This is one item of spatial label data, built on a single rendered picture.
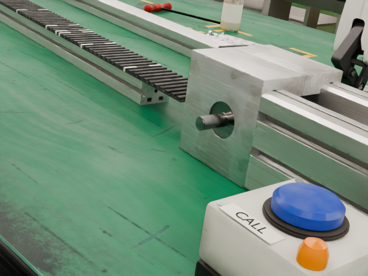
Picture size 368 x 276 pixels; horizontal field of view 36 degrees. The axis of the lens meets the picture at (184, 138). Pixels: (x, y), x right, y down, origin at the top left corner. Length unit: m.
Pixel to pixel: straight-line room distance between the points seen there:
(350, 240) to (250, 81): 0.18
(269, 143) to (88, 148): 0.17
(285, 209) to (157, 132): 0.28
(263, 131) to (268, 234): 0.16
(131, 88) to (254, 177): 0.23
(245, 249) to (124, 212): 0.14
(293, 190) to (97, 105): 0.34
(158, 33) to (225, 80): 0.47
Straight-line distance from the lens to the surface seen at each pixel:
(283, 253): 0.29
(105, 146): 0.52
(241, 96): 0.46
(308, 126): 0.41
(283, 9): 2.52
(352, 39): 0.61
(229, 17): 1.08
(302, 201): 0.31
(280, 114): 0.43
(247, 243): 0.30
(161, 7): 1.18
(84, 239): 0.38
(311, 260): 0.28
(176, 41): 0.89
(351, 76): 0.62
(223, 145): 0.48
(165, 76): 0.62
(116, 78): 0.68
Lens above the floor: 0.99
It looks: 22 degrees down
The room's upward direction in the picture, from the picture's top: 8 degrees clockwise
